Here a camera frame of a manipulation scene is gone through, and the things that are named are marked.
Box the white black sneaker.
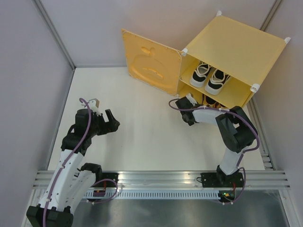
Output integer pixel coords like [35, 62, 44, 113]
[190, 61, 213, 87]
[205, 69, 231, 95]

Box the yellow cabinet door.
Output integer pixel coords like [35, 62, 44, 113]
[121, 29, 182, 95]

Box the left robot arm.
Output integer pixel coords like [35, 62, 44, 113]
[26, 108, 120, 227]

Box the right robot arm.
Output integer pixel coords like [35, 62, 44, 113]
[174, 94, 260, 187]

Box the yellow plastic shoe cabinet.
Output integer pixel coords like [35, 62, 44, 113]
[177, 11, 291, 108]

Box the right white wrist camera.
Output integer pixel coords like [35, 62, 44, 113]
[186, 93, 197, 106]

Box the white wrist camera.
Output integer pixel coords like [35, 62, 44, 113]
[78, 98, 101, 115]
[186, 93, 197, 106]

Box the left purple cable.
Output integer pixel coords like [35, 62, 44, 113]
[42, 97, 119, 227]

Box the purple cable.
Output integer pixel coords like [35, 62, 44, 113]
[42, 97, 119, 227]
[168, 98, 261, 204]

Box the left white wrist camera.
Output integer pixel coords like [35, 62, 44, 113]
[78, 98, 101, 115]

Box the white slotted cable duct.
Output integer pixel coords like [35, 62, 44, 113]
[84, 191, 220, 200]

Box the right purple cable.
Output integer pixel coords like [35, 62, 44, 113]
[168, 98, 261, 204]

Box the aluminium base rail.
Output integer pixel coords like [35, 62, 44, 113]
[33, 170, 291, 192]

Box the left aluminium corner post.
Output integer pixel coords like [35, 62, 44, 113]
[32, 0, 76, 71]

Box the aluminium corner post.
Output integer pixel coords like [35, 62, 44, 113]
[32, 0, 76, 71]
[259, 0, 284, 32]

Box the right aluminium corner post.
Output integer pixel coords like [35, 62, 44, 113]
[259, 0, 284, 32]

